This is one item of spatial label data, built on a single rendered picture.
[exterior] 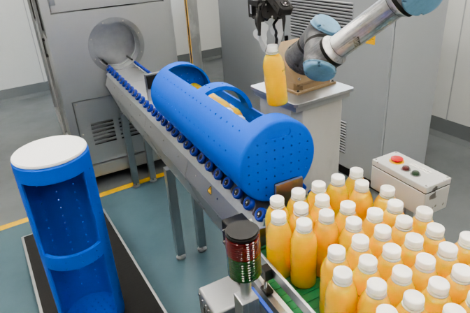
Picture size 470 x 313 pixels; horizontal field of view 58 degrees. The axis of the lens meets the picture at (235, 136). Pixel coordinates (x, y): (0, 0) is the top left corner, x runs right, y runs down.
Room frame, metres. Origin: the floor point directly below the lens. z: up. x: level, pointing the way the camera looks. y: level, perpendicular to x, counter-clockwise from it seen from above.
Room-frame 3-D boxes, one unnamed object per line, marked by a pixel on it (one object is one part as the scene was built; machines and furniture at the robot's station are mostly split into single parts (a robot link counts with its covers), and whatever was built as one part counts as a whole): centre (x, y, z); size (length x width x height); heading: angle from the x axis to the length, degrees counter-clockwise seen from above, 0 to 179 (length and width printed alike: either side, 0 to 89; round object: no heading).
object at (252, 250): (0.62, 0.00, 1.23); 0.06 x 0.06 x 0.04
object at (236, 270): (0.62, 0.00, 1.18); 0.06 x 0.06 x 0.05
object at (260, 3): (1.31, -0.12, 1.57); 0.09 x 0.08 x 0.12; 26
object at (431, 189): (1.07, -0.51, 1.05); 0.20 x 0.10 x 0.10; 26
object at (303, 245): (0.85, -0.16, 0.99); 0.07 x 0.07 x 0.18
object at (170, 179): (2.03, 0.37, 0.31); 0.06 x 0.06 x 0.63; 26
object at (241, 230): (0.62, 0.00, 1.18); 0.06 x 0.06 x 0.16
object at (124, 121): (2.91, 0.81, 0.31); 0.06 x 0.06 x 0.63; 26
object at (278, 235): (0.89, -0.10, 0.99); 0.07 x 0.07 x 0.18
